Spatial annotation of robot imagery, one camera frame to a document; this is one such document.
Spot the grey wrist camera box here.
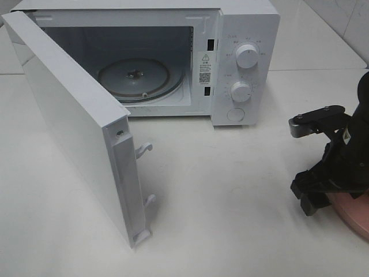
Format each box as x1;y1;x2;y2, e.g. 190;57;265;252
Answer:
288;105;351;140

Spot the round door release button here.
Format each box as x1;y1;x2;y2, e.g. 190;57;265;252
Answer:
227;108;244;122

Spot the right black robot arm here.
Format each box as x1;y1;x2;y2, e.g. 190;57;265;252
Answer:
288;74;368;216

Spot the white microwave oven body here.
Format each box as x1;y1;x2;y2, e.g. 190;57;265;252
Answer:
9;1;280;126

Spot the upper white power knob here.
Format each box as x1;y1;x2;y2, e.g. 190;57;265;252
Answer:
235;43;259;69

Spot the glass microwave turntable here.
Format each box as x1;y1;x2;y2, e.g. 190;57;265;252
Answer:
97;58;185;103

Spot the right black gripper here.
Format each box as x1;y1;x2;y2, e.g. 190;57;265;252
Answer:
291;132;368;216

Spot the lower white timer knob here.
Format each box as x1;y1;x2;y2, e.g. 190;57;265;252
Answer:
230;81;252;103

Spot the pink round plate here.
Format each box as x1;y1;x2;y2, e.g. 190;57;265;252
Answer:
326;191;368;242

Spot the white microwave door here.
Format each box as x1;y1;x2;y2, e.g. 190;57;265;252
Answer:
3;12;155;248

